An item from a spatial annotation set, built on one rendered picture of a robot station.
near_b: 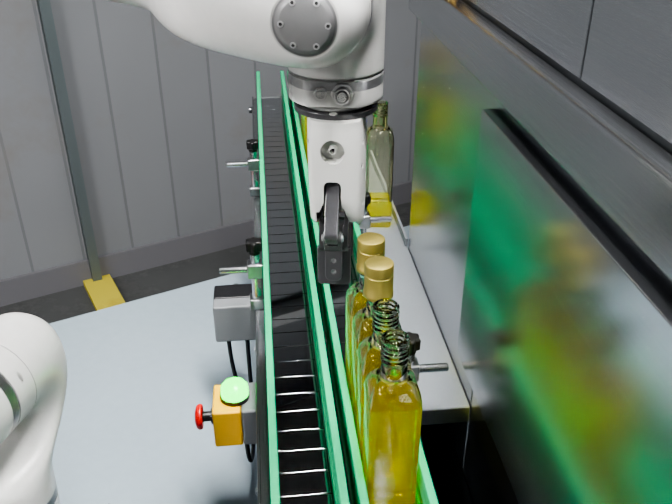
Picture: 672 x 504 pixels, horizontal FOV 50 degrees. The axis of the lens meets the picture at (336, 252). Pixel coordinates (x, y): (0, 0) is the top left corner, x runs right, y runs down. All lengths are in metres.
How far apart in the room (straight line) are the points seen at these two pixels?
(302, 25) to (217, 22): 0.06
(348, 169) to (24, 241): 2.79
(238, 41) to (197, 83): 2.74
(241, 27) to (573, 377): 0.38
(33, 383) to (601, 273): 0.67
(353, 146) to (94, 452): 1.00
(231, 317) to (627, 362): 0.93
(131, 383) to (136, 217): 1.86
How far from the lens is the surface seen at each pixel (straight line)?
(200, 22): 0.56
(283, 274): 1.35
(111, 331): 1.78
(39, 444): 1.02
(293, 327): 1.20
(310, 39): 0.53
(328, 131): 0.62
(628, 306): 0.54
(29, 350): 0.96
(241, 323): 1.37
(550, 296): 0.66
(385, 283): 0.82
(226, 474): 1.39
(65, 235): 3.36
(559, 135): 0.65
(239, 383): 1.14
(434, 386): 1.09
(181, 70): 3.25
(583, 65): 0.67
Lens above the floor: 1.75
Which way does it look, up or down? 30 degrees down
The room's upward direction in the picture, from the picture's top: straight up
